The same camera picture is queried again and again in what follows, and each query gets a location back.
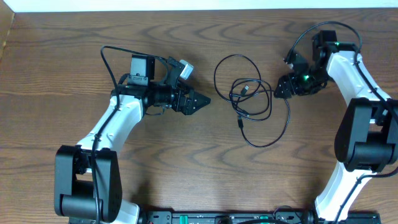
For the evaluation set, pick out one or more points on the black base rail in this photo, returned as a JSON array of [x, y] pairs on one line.
[[167, 217]]

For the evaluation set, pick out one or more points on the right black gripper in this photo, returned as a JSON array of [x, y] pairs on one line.
[[289, 85]]

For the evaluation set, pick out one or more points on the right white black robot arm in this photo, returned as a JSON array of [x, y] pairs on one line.
[[366, 140]]

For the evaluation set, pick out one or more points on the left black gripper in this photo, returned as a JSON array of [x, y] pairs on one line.
[[182, 101]]

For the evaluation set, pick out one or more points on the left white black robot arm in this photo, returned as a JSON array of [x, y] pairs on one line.
[[88, 185]]

